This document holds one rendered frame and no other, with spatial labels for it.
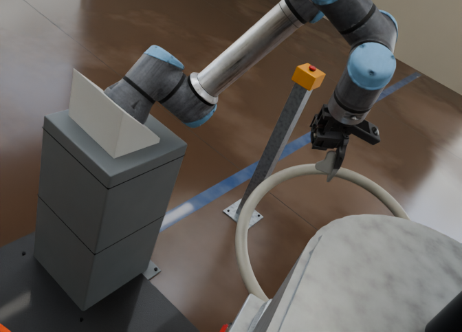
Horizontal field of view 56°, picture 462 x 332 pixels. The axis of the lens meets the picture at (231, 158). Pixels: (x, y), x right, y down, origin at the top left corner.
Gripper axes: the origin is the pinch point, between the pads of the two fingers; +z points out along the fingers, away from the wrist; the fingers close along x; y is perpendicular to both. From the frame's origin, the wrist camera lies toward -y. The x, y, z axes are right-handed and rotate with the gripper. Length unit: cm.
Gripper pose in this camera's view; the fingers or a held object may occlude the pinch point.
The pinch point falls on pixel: (327, 158)
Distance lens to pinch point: 120.2
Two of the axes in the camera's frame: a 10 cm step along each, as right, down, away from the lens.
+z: -1.3, 5.3, 8.4
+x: -0.2, 8.4, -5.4
